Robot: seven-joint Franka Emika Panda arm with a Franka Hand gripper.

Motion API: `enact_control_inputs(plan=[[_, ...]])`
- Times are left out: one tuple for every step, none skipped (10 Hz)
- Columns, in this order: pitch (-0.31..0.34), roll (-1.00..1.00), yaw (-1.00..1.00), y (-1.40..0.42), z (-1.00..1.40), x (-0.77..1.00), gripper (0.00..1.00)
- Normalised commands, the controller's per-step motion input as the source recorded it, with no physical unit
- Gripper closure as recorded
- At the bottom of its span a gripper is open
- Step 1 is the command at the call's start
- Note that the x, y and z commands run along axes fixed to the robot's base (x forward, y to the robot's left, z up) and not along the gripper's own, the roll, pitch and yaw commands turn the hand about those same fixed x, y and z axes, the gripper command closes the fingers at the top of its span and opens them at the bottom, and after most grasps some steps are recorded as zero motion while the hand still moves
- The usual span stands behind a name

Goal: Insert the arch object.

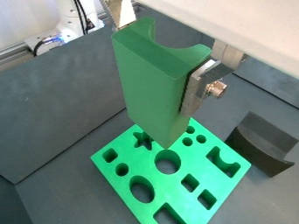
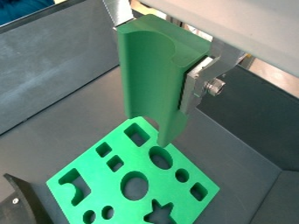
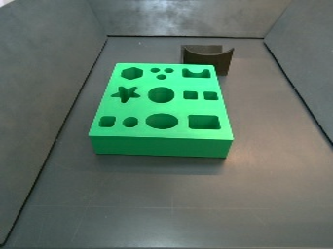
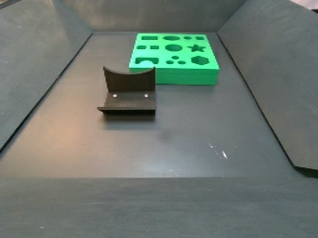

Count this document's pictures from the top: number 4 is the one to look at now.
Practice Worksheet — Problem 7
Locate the black curved holder stand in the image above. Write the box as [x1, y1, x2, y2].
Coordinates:
[98, 67, 156, 113]

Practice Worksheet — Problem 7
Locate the green shape sorter block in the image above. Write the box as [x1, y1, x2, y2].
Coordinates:
[130, 33, 221, 86]

